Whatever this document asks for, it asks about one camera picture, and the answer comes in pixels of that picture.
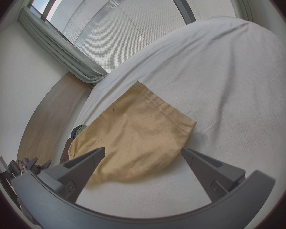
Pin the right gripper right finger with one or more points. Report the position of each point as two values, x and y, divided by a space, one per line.
216 178

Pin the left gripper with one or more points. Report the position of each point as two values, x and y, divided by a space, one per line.
32 169

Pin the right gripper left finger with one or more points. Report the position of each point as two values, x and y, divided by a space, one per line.
69 178

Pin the tan shorts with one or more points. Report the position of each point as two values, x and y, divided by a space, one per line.
138 132

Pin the brown garment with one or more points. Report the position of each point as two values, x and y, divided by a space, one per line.
65 151

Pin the green garment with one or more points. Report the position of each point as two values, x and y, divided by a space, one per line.
82 129

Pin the grey-green curtain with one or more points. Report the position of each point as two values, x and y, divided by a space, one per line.
62 46
245 1

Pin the window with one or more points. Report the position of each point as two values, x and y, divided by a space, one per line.
133 13

